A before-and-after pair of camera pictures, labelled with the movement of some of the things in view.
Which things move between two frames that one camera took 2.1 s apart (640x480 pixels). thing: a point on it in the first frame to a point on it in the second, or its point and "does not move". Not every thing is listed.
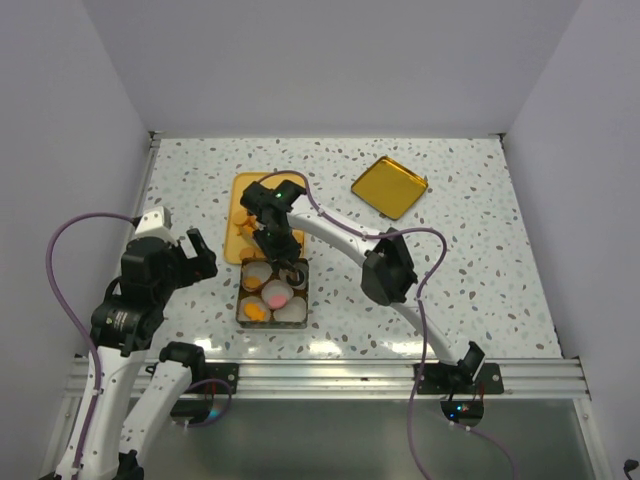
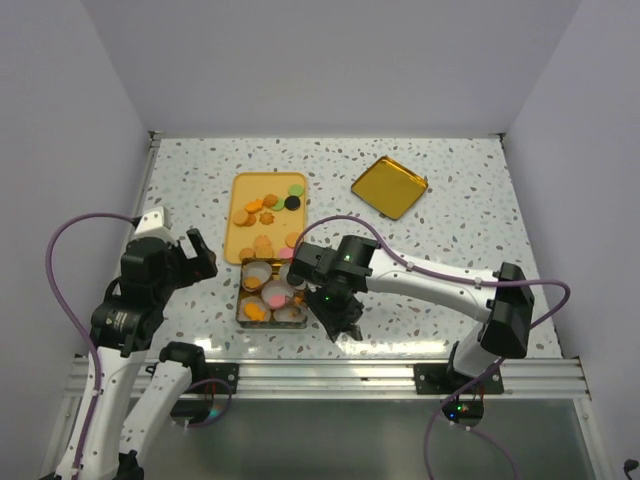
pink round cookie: (278, 301) does not move
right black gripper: (289, 254) to (336, 322)
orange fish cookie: (254, 312) does not move
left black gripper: (202, 266) does not move
